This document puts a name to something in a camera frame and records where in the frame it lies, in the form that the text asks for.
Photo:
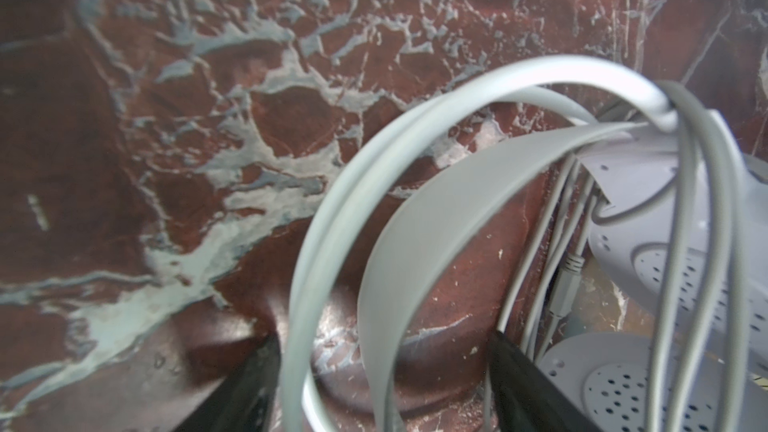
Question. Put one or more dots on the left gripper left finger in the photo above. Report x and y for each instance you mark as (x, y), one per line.
(244, 401)

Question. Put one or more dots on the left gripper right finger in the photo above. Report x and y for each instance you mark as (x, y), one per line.
(525, 399)

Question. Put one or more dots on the white headphones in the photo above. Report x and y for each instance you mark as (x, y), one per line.
(651, 313)

